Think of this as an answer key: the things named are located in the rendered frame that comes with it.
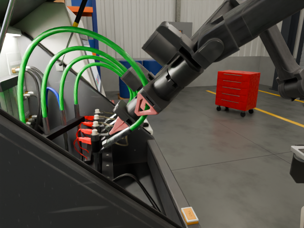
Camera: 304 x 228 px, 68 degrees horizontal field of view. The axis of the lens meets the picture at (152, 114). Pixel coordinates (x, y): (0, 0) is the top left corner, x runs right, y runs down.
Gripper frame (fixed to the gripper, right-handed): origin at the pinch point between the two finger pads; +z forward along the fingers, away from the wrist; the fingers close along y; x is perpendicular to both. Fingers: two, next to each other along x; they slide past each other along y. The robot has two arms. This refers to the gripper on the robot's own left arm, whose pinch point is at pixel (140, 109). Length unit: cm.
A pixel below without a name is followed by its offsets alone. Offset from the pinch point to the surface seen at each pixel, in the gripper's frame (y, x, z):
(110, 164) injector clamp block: -2.2, 7.1, 30.6
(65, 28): 2.3, -26.7, -1.6
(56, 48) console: -22, -43, 32
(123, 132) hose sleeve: 4.3, 1.4, 6.1
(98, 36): 0.3, -19.6, -5.8
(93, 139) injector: 2.4, -3.1, 20.8
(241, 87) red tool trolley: -395, 96, 125
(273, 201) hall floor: -129, 144, 73
